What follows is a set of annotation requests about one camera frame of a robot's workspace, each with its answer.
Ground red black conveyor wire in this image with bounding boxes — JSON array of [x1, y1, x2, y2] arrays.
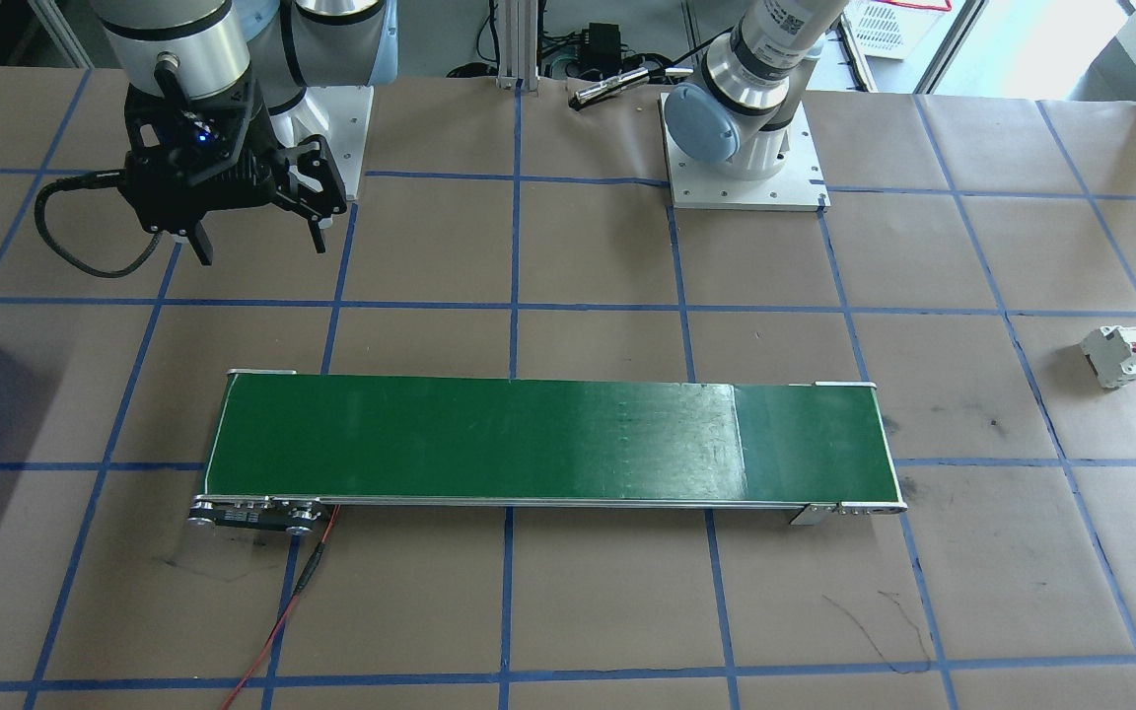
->
[[223, 505, 340, 710]]

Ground white basket red rim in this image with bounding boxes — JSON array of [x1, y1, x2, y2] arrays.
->
[[842, 0, 954, 60]]

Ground silver metal cylinder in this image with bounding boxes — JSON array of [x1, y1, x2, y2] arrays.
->
[[573, 67, 664, 107]]

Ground white red circuit breaker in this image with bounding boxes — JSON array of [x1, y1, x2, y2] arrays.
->
[[1081, 325, 1136, 390]]

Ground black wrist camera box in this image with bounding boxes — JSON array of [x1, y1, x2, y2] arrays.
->
[[149, 104, 246, 159]]

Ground black power supply box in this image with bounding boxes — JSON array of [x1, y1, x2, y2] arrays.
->
[[582, 24, 634, 70]]

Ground white square base plate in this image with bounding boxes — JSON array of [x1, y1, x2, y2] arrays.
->
[[262, 87, 375, 203], [660, 91, 830, 212]]

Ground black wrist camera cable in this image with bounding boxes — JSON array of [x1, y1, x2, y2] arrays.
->
[[34, 168, 180, 280]]

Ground green belt conveyor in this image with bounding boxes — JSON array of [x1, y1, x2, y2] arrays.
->
[[188, 370, 909, 536]]

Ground upright aluminium profile post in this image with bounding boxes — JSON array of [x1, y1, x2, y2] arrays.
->
[[495, 0, 543, 93]]

